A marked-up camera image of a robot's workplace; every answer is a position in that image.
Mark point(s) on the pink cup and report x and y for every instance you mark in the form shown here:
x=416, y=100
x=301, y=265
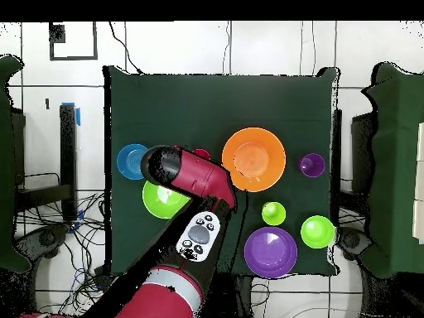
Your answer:
x=201, y=153

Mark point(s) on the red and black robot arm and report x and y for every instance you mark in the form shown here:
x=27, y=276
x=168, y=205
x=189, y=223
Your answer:
x=195, y=172

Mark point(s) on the large orange bowl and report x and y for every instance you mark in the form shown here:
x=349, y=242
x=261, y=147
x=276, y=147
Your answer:
x=253, y=159

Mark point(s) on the large green bowl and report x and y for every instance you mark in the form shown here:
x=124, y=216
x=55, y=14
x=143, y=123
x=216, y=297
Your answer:
x=159, y=205

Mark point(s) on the dark green tablecloth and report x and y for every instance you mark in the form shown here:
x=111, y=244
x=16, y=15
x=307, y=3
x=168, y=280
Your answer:
x=198, y=109

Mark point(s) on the green cup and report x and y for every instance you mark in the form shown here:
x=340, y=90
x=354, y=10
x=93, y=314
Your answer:
x=273, y=213

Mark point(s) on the shallow blue bowl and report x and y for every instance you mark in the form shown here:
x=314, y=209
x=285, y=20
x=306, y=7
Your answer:
x=129, y=162

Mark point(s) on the purple bowl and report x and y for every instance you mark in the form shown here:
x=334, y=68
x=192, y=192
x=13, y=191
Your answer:
x=270, y=253

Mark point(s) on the purple cup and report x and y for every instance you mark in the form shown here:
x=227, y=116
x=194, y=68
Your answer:
x=311, y=165

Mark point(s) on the small ribbed green bowl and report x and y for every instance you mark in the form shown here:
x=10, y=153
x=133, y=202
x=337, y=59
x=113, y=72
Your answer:
x=317, y=232

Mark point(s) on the black stand beam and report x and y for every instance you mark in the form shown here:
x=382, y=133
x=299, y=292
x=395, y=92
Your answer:
x=337, y=149

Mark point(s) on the black chair base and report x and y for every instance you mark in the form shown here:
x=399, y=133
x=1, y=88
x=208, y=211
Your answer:
x=46, y=238
x=352, y=240

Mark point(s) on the green cloth side table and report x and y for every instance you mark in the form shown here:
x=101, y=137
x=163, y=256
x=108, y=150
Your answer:
x=397, y=165
x=6, y=165

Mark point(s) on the white box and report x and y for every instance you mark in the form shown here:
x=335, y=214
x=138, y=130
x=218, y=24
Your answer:
x=420, y=182

